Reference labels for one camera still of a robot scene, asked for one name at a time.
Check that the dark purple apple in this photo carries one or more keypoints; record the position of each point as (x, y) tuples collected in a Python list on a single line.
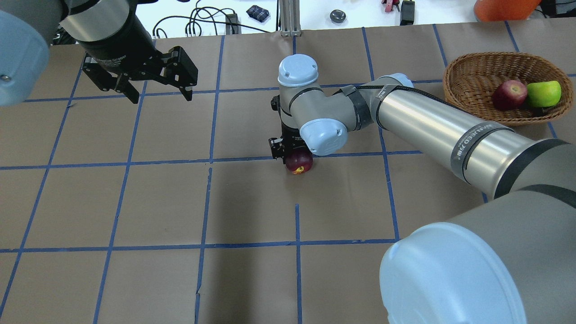
[(299, 161)]

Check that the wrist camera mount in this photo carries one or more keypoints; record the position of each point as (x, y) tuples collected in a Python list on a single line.
[(276, 104)]

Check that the red apple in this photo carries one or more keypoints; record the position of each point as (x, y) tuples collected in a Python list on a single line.
[(509, 95)]

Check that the wicker basket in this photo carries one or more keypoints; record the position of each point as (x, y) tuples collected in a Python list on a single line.
[(470, 80)]

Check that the blue checkered pouch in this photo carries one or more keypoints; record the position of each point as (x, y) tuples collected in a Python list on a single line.
[(258, 13)]

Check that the black box on desk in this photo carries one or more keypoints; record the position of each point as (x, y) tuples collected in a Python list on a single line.
[(407, 13)]

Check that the red tool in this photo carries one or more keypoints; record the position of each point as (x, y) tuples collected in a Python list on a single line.
[(391, 5)]

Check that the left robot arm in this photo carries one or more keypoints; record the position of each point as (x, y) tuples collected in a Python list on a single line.
[(29, 26)]

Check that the orange object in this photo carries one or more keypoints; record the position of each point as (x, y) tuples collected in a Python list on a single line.
[(504, 10)]

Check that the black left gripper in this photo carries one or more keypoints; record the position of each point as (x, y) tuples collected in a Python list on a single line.
[(118, 48)]

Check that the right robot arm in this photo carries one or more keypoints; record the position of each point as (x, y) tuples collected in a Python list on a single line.
[(510, 260)]

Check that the green apple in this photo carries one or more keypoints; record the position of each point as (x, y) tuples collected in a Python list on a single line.
[(543, 94)]

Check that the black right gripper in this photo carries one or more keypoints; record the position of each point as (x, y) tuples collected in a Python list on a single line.
[(291, 138)]

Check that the aluminium frame post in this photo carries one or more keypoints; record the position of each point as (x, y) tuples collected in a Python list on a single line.
[(289, 18)]

